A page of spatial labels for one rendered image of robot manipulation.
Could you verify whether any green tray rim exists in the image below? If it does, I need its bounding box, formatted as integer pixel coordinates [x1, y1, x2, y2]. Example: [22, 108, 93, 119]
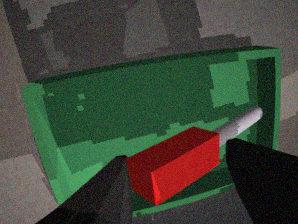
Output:
[21, 45, 282, 217]

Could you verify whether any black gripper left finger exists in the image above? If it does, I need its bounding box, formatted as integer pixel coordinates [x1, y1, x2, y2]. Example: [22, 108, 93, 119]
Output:
[35, 155, 133, 224]

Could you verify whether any red-headed pin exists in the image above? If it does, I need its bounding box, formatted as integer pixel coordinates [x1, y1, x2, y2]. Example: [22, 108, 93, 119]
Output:
[126, 105, 262, 206]

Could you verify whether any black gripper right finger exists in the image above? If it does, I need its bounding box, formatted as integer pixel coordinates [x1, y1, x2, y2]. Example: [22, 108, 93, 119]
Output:
[226, 139, 298, 224]

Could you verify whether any green tray floor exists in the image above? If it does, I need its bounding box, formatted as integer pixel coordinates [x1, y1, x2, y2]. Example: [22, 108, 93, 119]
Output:
[43, 59, 258, 194]

